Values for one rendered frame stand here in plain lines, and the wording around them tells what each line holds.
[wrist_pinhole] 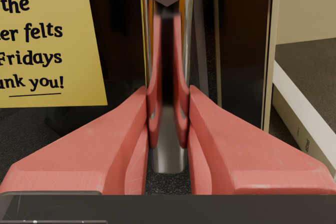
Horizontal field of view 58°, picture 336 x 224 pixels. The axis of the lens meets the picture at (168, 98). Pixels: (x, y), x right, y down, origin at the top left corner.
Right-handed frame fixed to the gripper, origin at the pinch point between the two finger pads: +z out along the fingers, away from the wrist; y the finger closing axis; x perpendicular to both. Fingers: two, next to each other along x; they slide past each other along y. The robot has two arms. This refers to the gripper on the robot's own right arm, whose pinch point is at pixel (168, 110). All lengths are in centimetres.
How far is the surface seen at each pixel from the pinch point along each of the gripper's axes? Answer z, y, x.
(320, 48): 41, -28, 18
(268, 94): 5.1, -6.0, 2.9
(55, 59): 3.8, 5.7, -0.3
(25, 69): 3.8, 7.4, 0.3
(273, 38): 5.2, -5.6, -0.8
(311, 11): 48, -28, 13
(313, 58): 37.9, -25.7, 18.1
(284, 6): 48, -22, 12
